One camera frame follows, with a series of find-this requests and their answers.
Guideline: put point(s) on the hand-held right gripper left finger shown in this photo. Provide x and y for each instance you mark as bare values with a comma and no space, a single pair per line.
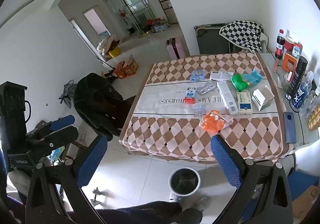
93,159

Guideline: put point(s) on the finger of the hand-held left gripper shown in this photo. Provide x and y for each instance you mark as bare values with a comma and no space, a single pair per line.
62,121
60,138

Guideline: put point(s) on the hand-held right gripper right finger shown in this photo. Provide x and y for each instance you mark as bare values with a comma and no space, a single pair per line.
225,161

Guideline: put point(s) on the round metal trash bin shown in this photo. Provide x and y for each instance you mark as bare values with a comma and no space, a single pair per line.
184,181

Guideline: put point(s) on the white printed packet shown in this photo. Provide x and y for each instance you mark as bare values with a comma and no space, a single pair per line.
221,75

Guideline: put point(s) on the blue tissue pack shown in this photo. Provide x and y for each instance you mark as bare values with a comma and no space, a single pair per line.
197,75

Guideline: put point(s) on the small dumbbell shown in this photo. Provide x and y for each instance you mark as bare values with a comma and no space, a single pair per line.
96,195

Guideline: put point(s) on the black jacket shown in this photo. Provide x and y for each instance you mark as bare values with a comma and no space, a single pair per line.
97,104

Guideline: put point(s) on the orange plastic bag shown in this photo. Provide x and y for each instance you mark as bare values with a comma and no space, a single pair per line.
213,121

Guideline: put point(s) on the brown checkered tablecloth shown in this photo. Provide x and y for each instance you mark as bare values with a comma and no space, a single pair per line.
175,139

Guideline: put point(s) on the clear blister pack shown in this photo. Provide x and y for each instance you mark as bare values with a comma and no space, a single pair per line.
199,109

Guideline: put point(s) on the blue and white medicine box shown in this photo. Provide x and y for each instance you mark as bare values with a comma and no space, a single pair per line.
244,103

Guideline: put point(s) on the long white box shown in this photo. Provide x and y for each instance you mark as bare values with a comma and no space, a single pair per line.
227,98

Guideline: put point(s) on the small red box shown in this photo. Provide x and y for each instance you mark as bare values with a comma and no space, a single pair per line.
189,100

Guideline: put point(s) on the white and green medicine box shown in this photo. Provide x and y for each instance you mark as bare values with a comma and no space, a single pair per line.
262,99

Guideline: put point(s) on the dark smartphone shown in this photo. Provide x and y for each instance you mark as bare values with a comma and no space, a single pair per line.
290,126

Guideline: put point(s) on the silver blister pack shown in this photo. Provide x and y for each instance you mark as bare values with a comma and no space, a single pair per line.
206,88

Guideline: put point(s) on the small blue white box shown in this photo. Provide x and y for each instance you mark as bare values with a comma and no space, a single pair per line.
190,91

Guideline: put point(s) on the green plastic bag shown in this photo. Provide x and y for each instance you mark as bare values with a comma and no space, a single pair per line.
243,80

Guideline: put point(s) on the yellow bin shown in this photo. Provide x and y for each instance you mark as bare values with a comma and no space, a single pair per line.
114,52

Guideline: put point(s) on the orange printed carton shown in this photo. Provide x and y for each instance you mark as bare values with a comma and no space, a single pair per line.
131,66

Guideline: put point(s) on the pile of clothes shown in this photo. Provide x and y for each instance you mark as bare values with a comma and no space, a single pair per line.
106,43

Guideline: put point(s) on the cardboard box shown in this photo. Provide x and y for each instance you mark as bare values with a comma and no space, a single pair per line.
308,200

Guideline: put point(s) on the stack of gold boxes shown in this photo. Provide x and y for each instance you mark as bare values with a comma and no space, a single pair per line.
315,119

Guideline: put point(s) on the clear plastic bottle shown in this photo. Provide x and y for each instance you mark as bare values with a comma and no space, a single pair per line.
310,104

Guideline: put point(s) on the blue label water bottle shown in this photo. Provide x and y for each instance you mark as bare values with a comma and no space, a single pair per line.
302,91

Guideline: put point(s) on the black spray can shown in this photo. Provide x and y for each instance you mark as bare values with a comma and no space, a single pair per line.
296,78

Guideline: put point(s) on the orange box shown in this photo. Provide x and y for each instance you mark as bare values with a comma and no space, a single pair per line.
290,63

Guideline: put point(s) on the dark folding bed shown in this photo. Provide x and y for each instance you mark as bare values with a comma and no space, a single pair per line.
212,39

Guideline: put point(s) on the pink suitcase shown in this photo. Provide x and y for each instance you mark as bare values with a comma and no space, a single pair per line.
175,48

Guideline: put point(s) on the black and white checkered blanket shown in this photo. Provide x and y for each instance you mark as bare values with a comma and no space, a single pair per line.
242,35

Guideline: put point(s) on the black coat rack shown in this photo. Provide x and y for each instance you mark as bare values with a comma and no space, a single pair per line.
128,11

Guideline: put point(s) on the cola bottle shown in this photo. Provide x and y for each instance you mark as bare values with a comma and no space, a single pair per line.
280,44

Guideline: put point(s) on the blue and red can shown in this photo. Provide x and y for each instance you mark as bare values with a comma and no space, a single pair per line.
297,50

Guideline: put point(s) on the red cup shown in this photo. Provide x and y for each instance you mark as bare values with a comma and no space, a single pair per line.
289,44

